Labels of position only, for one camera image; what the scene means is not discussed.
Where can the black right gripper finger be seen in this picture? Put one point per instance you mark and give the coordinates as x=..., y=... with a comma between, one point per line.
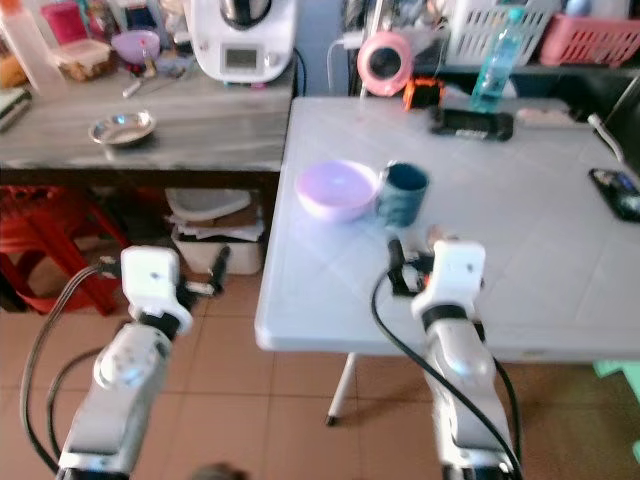
x=396, y=262

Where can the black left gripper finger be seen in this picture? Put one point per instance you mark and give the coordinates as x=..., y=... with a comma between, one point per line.
x=219, y=268

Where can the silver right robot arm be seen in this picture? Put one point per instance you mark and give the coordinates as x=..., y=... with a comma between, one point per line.
x=465, y=380

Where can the white storage box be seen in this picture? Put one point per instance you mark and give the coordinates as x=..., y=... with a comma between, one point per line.
x=215, y=240

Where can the dark teal mug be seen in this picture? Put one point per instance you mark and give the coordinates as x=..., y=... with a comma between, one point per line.
x=403, y=197

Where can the purple plastic bowl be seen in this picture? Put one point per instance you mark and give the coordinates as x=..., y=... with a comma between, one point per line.
x=336, y=190

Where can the white folding table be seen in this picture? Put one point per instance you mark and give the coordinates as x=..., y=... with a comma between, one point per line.
x=510, y=260

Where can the grey marble top table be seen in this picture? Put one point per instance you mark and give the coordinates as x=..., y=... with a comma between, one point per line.
x=210, y=125

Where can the red plastic stool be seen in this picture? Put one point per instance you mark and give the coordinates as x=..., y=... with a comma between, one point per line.
x=50, y=240

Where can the black flat device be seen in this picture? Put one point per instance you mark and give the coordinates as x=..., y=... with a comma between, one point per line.
x=470, y=124

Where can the orange black tool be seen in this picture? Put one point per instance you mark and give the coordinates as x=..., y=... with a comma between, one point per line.
x=423, y=95

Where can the small metal dish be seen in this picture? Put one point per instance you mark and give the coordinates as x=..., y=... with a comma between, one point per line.
x=122, y=128

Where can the pink round device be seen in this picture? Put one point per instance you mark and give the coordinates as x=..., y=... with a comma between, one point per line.
x=369, y=65

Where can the black phone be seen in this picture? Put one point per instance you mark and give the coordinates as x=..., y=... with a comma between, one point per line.
x=618, y=193

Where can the white kitchen appliance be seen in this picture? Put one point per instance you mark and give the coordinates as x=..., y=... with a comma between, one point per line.
x=245, y=45

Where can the blue green water bottle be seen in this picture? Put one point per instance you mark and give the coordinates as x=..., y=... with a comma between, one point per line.
x=497, y=60

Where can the green floor item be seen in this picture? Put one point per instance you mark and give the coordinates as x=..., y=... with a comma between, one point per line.
x=622, y=378

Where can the small purple bowl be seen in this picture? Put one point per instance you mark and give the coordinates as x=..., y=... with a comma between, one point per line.
x=136, y=47

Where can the clear food container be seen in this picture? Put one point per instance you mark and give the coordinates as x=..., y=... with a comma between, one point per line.
x=85, y=62

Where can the white plastic basket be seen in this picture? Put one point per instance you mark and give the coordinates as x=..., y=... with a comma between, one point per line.
x=500, y=30

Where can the brown bread loaf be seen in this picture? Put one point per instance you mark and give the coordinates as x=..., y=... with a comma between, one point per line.
x=12, y=72

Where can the pink red container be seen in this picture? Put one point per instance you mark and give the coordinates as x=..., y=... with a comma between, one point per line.
x=65, y=22

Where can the pink plastic basket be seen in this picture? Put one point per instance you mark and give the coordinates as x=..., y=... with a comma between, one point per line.
x=590, y=42

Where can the clear bottle orange cap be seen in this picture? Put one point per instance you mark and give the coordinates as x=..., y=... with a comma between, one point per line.
x=22, y=45

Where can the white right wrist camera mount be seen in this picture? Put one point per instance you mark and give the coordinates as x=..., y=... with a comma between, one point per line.
x=455, y=275

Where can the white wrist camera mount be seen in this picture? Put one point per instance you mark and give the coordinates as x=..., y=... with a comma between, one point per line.
x=455, y=275
x=152, y=280

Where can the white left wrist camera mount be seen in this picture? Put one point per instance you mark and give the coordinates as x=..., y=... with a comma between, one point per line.
x=152, y=280

